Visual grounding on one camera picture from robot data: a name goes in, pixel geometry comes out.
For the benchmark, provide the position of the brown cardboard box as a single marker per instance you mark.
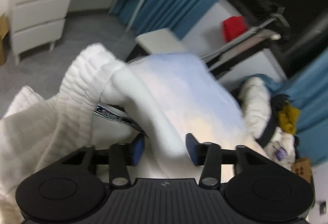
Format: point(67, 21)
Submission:
point(3, 39)

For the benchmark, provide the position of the mustard yellow cloth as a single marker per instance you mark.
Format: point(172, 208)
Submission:
point(288, 117)

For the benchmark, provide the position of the red box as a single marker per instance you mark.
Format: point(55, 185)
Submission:
point(234, 28)

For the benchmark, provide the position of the black garment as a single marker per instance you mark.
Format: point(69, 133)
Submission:
point(269, 131)

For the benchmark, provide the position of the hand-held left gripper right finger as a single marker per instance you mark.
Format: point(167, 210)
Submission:
point(192, 148)

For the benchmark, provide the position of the white pants with striped band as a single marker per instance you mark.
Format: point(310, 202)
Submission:
point(166, 98)

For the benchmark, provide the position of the white stool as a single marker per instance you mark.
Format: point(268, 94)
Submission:
point(160, 41)

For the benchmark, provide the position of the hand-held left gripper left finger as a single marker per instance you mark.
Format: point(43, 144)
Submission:
point(138, 148)

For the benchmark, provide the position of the white dressing table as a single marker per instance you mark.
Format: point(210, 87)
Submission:
point(41, 9)

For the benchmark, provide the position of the white metal rack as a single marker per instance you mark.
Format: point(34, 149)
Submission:
point(246, 37)

